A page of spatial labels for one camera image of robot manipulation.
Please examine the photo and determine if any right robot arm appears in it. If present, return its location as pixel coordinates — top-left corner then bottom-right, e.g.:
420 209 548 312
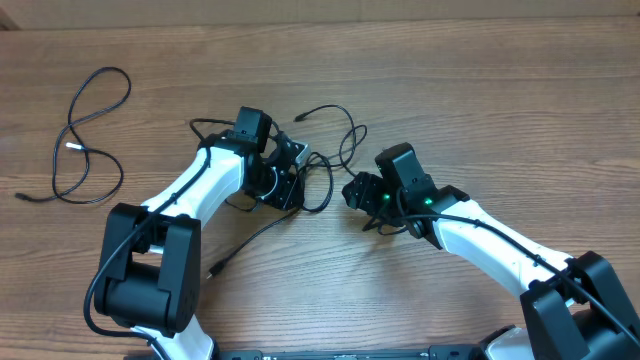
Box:
342 143 639 359

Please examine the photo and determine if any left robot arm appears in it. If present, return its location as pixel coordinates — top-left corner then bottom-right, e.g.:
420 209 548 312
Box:
83 107 310 359

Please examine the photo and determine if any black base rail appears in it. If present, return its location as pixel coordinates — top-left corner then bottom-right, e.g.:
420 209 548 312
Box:
124 324 569 360

